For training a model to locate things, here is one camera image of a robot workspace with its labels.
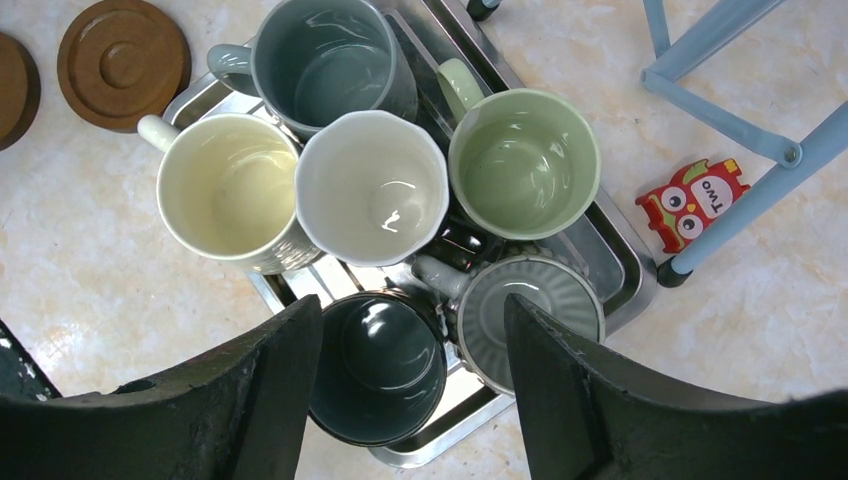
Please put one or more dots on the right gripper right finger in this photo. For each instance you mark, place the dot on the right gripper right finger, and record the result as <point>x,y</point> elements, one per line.
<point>588,412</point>

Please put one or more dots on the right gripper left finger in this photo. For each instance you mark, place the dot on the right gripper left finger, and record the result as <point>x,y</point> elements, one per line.
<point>236,411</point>

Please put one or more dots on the brown wooden coaster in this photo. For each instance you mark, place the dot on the brown wooden coaster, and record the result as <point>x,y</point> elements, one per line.
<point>20,90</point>
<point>119,61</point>

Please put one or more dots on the grey ribbed mug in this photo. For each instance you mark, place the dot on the grey ribbed mug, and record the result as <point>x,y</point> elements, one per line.
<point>478,304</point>

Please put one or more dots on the dark teal mug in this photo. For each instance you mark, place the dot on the dark teal mug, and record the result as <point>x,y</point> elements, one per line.
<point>382,369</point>

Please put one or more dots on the black mug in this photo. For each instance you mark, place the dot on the black mug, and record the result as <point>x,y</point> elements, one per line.
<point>462,245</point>

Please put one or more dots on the cream mug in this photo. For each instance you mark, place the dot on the cream mug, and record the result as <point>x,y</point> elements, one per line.
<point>225,190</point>

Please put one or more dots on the red owl figurine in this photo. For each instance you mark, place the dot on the red owl figurine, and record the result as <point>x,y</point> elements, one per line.
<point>695,196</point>

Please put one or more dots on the light green mug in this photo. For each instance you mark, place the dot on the light green mug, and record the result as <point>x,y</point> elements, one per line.
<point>523,163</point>

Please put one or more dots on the white faceted mug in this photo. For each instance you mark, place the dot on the white faceted mug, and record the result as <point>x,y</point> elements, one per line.
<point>371,188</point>

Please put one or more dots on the blue-grey mug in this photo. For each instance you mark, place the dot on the blue-grey mug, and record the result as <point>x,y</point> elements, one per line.
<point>314,61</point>

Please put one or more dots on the blue camera tripod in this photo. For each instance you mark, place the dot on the blue camera tripod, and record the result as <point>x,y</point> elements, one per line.
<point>794,161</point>

